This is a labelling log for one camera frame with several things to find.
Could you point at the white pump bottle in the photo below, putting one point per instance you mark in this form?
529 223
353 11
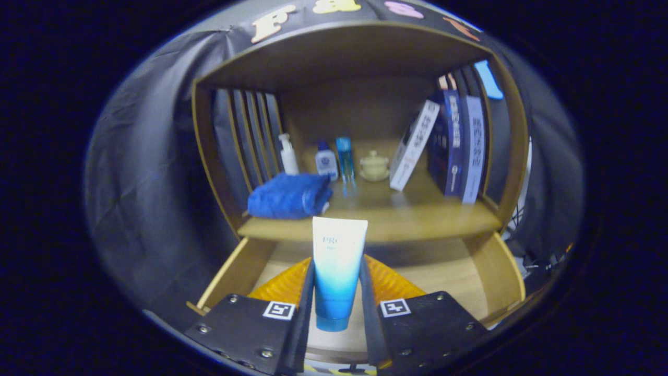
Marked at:
288 159

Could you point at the blue folded towel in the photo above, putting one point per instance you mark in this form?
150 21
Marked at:
287 196

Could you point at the white bottle with blue cap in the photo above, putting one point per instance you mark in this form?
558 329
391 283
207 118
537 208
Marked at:
326 163

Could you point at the dark blue book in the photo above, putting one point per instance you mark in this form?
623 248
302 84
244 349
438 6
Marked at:
449 146

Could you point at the beige lidded teacup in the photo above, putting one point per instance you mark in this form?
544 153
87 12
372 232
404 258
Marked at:
374 167

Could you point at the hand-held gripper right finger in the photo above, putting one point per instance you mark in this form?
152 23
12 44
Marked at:
368 324

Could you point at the wooden countertop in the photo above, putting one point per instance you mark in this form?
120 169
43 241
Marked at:
417 214

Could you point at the white book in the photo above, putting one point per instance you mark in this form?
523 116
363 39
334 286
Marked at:
415 146

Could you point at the black backdrop cloth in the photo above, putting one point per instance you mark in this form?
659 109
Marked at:
146 156

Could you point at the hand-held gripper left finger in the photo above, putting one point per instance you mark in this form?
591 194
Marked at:
305 324

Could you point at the wooden cabinet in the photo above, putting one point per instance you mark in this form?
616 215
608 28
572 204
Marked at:
339 57

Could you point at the wooden drawer with black knob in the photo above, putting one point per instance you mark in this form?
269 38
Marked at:
443 271

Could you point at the clear blue bottle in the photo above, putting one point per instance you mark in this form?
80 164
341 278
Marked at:
344 156

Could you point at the pale lilac book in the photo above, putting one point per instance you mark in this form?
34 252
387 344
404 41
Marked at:
474 151

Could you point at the white and blue tube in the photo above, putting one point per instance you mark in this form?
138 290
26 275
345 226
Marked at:
338 261

